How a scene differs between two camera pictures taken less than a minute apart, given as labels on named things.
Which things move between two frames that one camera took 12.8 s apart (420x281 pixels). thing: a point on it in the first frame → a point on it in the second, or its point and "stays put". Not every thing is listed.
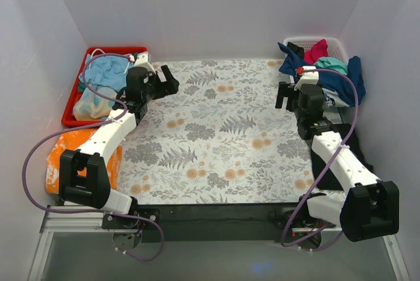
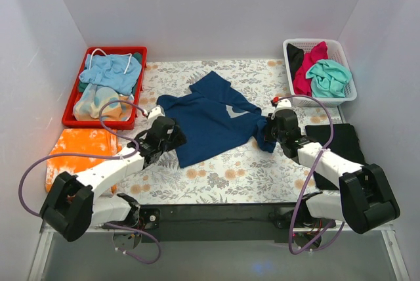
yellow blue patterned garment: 91,106 stays put
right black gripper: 289,98 → 271,130
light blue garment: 108,71 stays put
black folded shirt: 329,180 stays put
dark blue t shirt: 349,88 → 215,120
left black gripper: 161,81 → 177,136
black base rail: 211,222 stays put
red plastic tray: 69,119 stays put
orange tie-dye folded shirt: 71,141 stays put
